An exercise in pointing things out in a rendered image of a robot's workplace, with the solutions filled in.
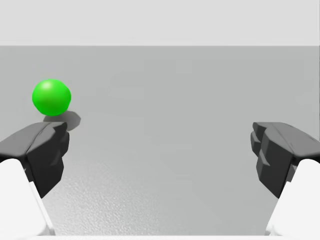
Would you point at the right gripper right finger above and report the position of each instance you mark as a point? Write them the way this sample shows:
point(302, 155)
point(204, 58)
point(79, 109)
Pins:
point(280, 155)

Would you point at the green ball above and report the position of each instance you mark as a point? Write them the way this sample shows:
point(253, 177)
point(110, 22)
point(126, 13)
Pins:
point(51, 97)

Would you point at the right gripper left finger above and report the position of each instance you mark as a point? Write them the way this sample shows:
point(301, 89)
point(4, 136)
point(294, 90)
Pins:
point(37, 155)

